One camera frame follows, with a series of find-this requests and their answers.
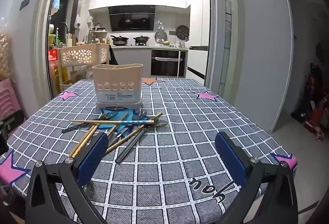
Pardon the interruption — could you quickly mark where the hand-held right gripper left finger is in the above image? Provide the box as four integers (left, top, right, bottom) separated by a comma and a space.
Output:
25, 132, 109, 224

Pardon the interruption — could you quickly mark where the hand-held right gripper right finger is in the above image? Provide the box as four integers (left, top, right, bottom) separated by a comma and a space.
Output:
215, 131, 299, 224

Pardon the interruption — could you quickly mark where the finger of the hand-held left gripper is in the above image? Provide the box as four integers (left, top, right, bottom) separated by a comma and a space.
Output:
0, 110, 25, 156

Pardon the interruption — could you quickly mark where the black-handled metal spoon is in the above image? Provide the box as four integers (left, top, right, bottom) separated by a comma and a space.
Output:
115, 117, 169, 163

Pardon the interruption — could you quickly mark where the blue patterned wooden chopstick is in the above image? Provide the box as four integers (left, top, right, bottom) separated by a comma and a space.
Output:
68, 119, 155, 127

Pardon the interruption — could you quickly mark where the beige plastic utensil holder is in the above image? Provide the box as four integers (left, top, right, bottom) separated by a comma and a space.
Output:
92, 63, 144, 109

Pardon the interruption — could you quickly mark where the pink plastic stool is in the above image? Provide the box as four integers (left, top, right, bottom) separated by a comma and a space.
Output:
0, 77, 21, 123

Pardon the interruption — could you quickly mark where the grey checked tablecloth with stars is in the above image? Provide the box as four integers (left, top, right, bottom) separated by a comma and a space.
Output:
0, 77, 299, 224

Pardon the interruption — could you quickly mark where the clear bag of pale nuts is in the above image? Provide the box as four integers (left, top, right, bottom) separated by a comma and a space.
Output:
0, 32, 12, 79

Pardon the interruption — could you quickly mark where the yellow oil bottle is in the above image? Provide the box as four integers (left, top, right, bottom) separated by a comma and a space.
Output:
53, 63, 69, 95

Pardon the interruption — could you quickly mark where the beige flower-cutout storage cart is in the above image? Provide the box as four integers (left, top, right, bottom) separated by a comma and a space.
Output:
57, 43, 111, 94

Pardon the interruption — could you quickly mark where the dark red clutter pile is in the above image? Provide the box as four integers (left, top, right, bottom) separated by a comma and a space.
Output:
290, 43, 329, 142

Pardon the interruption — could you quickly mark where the black hanging cloth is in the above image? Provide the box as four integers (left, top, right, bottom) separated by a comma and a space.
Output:
109, 45, 119, 66

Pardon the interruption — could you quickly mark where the grey base cabinet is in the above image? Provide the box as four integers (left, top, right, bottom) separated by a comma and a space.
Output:
112, 47, 152, 79

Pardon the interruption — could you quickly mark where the black built-in oven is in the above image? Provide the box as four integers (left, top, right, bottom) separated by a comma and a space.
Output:
151, 50, 186, 78

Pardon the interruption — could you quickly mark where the black wok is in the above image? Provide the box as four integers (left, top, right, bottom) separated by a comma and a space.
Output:
110, 35, 129, 45

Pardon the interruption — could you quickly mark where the white rack with bottles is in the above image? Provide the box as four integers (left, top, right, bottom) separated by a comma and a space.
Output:
87, 24, 109, 45

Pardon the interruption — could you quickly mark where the dark cooking pot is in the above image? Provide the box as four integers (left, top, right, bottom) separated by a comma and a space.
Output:
133, 35, 150, 45

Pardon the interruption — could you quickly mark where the round dark hanging pan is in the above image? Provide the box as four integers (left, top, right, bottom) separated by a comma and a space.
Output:
176, 25, 190, 41

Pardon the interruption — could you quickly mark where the white refrigerator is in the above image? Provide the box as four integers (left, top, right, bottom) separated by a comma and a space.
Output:
185, 0, 210, 81

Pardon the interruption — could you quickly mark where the black range hood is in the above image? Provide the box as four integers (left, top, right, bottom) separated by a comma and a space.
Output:
108, 5, 157, 32

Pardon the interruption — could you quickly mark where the grey sliding door frame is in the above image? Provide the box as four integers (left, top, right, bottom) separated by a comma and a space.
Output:
35, 0, 241, 101

